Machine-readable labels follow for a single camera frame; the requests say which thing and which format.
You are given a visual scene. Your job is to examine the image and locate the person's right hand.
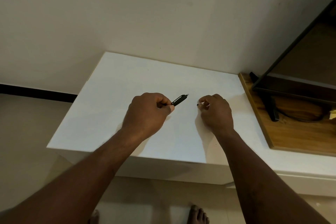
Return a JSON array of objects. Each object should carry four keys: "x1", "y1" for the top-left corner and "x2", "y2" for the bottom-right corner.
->
[{"x1": 198, "y1": 94, "x2": 235, "y2": 136}]

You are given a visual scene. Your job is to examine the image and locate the person's left hand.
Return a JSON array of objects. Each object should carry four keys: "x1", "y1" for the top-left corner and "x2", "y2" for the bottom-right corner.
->
[{"x1": 121, "y1": 92, "x2": 175, "y2": 142}]

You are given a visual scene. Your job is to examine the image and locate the black pen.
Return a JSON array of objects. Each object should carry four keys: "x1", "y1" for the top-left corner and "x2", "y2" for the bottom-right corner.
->
[{"x1": 161, "y1": 94, "x2": 190, "y2": 107}]

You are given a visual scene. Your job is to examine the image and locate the person's left forearm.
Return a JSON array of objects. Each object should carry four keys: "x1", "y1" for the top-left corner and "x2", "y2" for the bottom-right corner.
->
[{"x1": 0, "y1": 127, "x2": 151, "y2": 224}]

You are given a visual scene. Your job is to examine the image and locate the person's right forearm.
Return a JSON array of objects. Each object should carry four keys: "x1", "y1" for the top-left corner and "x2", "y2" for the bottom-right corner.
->
[{"x1": 214, "y1": 129, "x2": 332, "y2": 224}]

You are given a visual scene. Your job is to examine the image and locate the wooden board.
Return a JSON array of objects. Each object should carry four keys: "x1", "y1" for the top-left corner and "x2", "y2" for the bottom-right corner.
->
[{"x1": 238, "y1": 72, "x2": 336, "y2": 158}]

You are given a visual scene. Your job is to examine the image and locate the black flat screen television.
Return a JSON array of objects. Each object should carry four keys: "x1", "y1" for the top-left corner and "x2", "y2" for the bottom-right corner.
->
[{"x1": 251, "y1": 3, "x2": 336, "y2": 107}]

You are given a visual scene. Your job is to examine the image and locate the person's right foot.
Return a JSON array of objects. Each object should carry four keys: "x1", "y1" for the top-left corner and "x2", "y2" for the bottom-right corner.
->
[{"x1": 189, "y1": 205, "x2": 210, "y2": 224}]

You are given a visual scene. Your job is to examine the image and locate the black skirting strip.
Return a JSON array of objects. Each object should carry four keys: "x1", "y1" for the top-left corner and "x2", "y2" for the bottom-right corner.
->
[{"x1": 0, "y1": 84, "x2": 78, "y2": 103}]

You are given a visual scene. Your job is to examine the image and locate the black cable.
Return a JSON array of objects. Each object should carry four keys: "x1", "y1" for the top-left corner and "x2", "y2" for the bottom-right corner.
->
[{"x1": 275, "y1": 106, "x2": 329, "y2": 122}]

